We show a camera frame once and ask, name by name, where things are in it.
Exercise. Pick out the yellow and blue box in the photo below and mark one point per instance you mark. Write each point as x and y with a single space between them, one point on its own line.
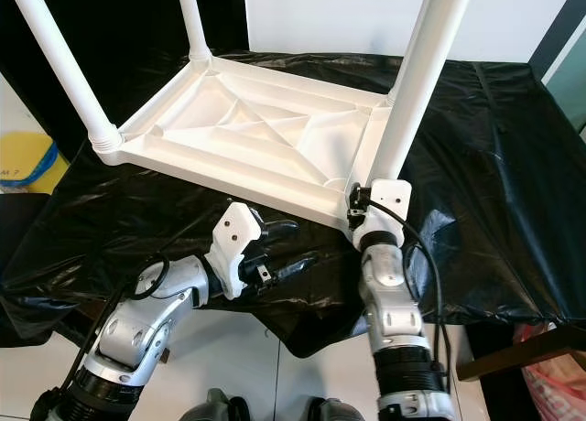
23 156

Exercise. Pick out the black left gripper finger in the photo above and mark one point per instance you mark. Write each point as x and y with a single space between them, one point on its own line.
293 270
282 227

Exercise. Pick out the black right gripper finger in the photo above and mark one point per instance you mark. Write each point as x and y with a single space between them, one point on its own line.
354 197

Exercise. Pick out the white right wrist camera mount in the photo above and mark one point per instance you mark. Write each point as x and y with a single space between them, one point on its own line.
389 199

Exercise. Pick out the dark grey robot leg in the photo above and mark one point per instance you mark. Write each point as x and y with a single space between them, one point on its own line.
215 407
337 411

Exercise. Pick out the black plastic table cover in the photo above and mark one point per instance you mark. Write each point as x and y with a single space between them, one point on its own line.
494 165

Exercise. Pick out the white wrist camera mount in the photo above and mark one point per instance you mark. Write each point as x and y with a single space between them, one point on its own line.
389 199
238 231

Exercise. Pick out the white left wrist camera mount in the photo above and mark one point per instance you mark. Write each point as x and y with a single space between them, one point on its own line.
238 231

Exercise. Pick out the white plastic table leg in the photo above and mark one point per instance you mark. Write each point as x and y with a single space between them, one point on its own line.
192 23
69 64
398 90
430 73

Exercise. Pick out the pink shopping bag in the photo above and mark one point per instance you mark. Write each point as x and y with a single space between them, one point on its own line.
558 384

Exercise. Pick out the white plastic table top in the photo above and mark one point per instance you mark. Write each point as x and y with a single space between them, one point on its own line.
238 124

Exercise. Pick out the black open tool bag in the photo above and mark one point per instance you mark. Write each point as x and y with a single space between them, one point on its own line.
11 256

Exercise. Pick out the dark grey robot left leg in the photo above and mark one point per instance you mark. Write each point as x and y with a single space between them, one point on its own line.
215 407

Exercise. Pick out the dark grey robot right leg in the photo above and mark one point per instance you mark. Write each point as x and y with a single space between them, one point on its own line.
337 411

